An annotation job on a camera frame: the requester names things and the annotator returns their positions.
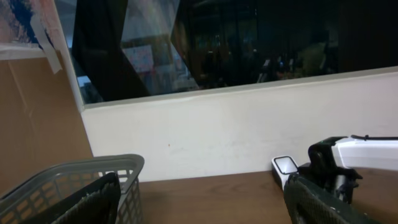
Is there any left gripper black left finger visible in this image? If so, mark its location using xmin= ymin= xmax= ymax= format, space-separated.
xmin=22 ymin=172 xmax=121 ymax=224

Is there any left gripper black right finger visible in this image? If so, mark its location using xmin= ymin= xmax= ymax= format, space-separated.
xmin=284 ymin=174 xmax=378 ymax=224

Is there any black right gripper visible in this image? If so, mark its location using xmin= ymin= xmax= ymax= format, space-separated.
xmin=298 ymin=136 xmax=363 ymax=204

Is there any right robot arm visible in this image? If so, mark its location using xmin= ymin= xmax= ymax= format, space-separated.
xmin=298 ymin=135 xmax=397 ymax=204

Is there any white barcode scanner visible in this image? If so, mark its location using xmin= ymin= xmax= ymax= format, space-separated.
xmin=271 ymin=156 xmax=298 ymax=191

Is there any grey plastic basket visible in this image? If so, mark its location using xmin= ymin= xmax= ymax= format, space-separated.
xmin=1 ymin=154 xmax=144 ymax=223

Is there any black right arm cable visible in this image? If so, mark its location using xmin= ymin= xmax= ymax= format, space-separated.
xmin=350 ymin=134 xmax=398 ymax=141

